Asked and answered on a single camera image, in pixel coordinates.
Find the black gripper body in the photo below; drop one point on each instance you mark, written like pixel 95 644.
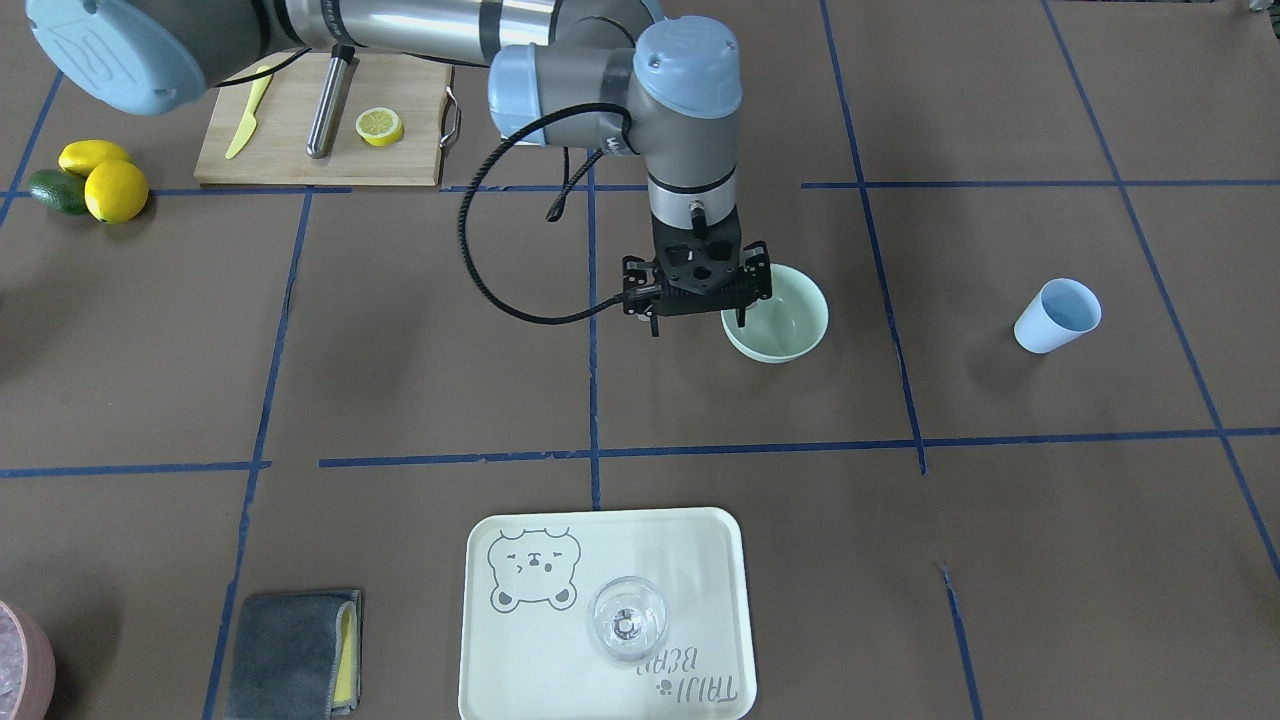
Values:
pixel 634 276

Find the mint green bowl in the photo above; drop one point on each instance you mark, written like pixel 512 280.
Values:
pixel 787 325

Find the light blue cup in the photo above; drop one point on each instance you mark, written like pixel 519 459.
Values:
pixel 1062 311

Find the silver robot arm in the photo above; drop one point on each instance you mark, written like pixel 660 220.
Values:
pixel 613 78

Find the pink bowl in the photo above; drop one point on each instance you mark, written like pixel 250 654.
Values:
pixel 33 699

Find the clear ice cubes pile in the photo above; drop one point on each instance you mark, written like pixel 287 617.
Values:
pixel 13 665

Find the cream bear tray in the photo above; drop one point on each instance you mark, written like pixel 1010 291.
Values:
pixel 526 648

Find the clear wine glass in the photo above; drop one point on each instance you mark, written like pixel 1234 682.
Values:
pixel 629 619

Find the lemon slice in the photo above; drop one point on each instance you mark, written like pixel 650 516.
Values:
pixel 379 127

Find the silver metal cylinder tool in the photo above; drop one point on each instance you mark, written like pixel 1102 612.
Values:
pixel 327 114

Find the yellow plastic knife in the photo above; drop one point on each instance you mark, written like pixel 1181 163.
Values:
pixel 249 122

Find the dark grey folded cloth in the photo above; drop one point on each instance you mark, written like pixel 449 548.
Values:
pixel 297 656

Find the yellow lemon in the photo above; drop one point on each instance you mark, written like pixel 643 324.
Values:
pixel 116 191
pixel 83 156

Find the green lime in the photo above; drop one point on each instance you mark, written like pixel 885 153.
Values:
pixel 59 190

